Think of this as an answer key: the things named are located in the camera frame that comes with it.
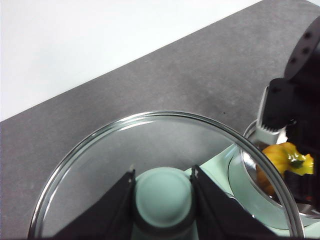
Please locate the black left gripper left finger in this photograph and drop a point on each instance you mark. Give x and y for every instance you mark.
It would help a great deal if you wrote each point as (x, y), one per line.
(107, 212)

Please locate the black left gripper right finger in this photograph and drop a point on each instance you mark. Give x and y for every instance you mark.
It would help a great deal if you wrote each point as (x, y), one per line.
(220, 212)

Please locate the glass lid with green knob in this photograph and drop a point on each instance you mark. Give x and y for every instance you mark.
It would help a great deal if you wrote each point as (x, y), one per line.
(162, 197)

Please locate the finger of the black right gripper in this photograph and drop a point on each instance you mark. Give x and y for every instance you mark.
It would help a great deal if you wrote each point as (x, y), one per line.
(305, 187)
(308, 137)

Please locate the pale grey right wrist camera box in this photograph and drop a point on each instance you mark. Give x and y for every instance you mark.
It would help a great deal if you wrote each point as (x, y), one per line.
(271, 136)

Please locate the yellow toy pumpkin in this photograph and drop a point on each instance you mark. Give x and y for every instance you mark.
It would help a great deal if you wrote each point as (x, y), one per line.
(277, 155)

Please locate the mint green breakfast machine base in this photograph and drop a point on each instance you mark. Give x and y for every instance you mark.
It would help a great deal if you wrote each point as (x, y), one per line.
(313, 231)

